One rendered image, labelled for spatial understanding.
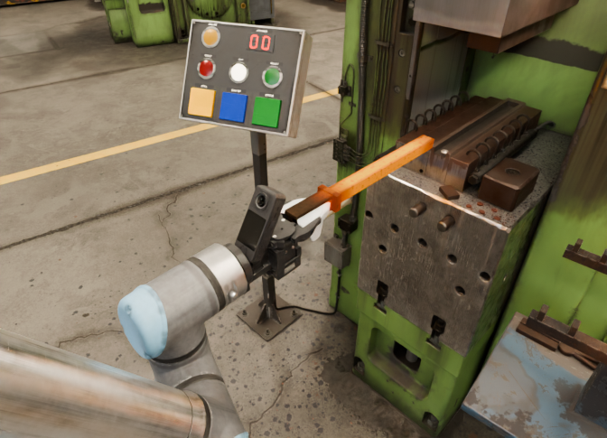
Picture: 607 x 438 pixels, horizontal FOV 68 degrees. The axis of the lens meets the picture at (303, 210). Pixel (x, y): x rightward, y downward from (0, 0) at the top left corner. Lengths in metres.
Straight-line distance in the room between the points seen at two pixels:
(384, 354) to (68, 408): 1.31
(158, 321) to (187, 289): 0.05
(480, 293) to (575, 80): 0.66
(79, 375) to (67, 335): 1.66
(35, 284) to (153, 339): 1.86
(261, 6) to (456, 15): 5.36
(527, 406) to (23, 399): 0.84
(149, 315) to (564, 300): 1.05
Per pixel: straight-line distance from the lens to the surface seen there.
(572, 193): 1.20
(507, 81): 1.54
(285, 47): 1.27
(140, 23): 5.63
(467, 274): 1.17
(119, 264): 2.39
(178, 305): 0.62
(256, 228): 0.68
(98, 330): 2.12
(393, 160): 0.92
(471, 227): 1.09
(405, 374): 1.66
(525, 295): 1.40
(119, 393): 0.52
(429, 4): 1.06
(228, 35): 1.34
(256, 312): 2.00
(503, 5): 0.99
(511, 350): 1.10
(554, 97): 1.51
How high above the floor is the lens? 1.51
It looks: 36 degrees down
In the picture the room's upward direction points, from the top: straight up
